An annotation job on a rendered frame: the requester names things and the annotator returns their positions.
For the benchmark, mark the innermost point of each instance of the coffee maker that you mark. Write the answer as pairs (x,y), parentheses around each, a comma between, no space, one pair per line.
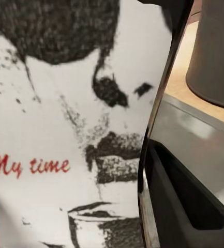
(205,75)

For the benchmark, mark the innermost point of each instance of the bottle of coffee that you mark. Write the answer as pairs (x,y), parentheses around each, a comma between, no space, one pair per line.
(81,82)

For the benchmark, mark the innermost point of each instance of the countertop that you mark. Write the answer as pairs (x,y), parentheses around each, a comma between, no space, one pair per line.
(177,86)

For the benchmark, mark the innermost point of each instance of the drop in sink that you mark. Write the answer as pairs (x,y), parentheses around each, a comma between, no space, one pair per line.
(197,140)

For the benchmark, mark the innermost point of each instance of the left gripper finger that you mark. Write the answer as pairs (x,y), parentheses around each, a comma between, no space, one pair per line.
(187,214)

